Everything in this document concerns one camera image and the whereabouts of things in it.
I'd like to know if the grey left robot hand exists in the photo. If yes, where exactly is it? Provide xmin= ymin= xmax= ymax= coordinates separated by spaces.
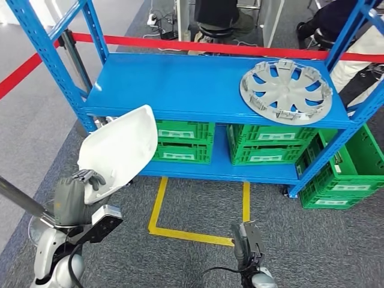
xmin=53 ymin=169 xmax=107 ymax=228

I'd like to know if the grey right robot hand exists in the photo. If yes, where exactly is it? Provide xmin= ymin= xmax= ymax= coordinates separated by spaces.
xmin=230 ymin=223 xmax=251 ymax=273

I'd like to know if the white plastic body part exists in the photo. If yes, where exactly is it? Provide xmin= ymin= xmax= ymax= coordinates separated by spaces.
xmin=77 ymin=104 xmax=158 ymax=205

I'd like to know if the blue metal shelf rack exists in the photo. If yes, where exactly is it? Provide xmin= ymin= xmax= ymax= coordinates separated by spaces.
xmin=6 ymin=0 xmax=384 ymax=200

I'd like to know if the chrome barrier stanchion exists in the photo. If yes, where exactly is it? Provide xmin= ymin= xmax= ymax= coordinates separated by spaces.
xmin=57 ymin=28 xmax=119 ymax=126
xmin=0 ymin=176 xmax=56 ymax=248

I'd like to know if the short red barrier belt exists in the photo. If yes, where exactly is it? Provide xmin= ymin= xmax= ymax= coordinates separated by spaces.
xmin=0 ymin=40 xmax=60 ymax=101

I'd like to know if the grey wheel cover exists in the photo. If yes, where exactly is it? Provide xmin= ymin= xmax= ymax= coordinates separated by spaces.
xmin=239 ymin=58 xmax=333 ymax=127

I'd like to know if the long red barrier belt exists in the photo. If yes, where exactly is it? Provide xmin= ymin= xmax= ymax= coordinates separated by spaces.
xmin=72 ymin=32 xmax=384 ymax=64

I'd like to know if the black round stool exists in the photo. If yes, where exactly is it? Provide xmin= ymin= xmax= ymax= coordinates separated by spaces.
xmin=198 ymin=23 xmax=238 ymax=44
xmin=313 ymin=28 xmax=336 ymax=50

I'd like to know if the person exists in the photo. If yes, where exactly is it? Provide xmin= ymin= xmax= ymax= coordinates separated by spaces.
xmin=296 ymin=0 xmax=361 ymax=43
xmin=330 ymin=23 xmax=384 ymax=109
xmin=193 ymin=0 xmax=256 ymax=35

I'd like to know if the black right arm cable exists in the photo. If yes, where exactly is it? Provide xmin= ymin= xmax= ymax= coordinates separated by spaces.
xmin=201 ymin=265 xmax=251 ymax=279

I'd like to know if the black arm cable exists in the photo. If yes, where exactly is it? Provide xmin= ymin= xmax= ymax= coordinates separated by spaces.
xmin=66 ymin=243 xmax=85 ymax=288
xmin=201 ymin=265 xmax=251 ymax=279

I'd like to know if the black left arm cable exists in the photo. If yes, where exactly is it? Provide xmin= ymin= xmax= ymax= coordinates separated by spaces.
xmin=66 ymin=243 xmax=85 ymax=288

